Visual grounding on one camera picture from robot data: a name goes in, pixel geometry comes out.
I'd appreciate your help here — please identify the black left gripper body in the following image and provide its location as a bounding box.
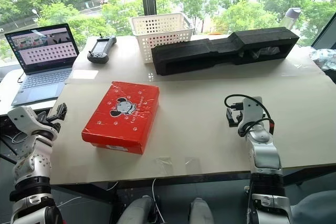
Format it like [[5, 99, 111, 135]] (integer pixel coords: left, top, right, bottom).
[[37, 110, 61, 133]]

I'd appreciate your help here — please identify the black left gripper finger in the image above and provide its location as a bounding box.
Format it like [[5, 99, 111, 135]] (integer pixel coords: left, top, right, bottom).
[[52, 105, 63, 121], [60, 102, 68, 122]]

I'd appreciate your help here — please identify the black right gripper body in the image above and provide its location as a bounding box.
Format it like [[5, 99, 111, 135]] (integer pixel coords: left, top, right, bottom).
[[226, 108, 244, 129]]

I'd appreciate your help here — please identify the red shoe box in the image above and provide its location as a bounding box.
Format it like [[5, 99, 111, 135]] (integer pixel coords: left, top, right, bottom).
[[81, 81, 160, 155]]

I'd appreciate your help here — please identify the grey open laptop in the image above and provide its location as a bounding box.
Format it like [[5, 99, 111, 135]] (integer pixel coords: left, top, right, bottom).
[[4, 23, 80, 106]]

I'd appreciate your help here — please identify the white paper sheet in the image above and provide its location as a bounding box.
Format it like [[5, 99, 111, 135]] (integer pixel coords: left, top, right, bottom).
[[71, 69, 99, 80]]

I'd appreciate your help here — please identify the clear tape strip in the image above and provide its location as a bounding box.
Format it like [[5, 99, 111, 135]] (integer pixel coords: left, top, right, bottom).
[[184, 156, 202, 173], [154, 156, 174, 167]]

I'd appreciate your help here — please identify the crumpled plastic wrap in foam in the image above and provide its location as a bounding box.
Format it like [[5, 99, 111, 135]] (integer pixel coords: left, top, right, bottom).
[[246, 46, 280, 60]]

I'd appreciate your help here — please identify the long black foam block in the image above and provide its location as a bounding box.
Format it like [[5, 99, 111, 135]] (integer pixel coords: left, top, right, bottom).
[[151, 26, 300, 76]]

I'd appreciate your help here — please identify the black handheld remote controller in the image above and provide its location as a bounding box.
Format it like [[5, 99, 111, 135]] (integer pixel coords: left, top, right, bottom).
[[87, 34, 118, 64]]

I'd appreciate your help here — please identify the grey rounded robot leg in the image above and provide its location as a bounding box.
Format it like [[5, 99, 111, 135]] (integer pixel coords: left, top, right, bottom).
[[188, 197, 213, 224], [117, 196, 156, 224]]

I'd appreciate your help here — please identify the crumpled clear plastic bag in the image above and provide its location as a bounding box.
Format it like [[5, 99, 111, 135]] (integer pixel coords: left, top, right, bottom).
[[309, 47, 336, 71]]

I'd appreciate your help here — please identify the white perforated plastic basket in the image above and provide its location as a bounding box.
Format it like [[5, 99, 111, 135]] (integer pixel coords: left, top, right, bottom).
[[130, 13, 195, 64]]

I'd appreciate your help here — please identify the grey angled vent pipe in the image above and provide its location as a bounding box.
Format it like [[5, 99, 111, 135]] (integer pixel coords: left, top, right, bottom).
[[281, 7, 301, 28]]

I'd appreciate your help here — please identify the blue-grey rounded seat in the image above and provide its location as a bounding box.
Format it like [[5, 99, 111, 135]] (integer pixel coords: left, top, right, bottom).
[[289, 189, 336, 224]]

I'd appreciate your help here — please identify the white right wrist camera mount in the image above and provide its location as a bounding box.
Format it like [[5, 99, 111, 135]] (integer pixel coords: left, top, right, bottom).
[[240, 96, 265, 128]]

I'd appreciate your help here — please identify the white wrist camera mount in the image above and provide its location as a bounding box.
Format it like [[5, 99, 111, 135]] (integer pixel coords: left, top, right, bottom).
[[7, 105, 40, 133], [240, 96, 265, 128]]

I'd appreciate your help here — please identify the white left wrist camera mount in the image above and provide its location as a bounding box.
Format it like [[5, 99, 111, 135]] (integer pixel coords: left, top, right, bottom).
[[7, 105, 40, 133]]

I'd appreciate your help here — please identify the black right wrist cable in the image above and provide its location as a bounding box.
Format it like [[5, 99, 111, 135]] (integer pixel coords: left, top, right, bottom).
[[224, 93, 276, 137]]

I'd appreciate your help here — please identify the thin white cable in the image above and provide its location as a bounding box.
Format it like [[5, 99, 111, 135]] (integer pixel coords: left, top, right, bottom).
[[151, 178, 165, 224]]

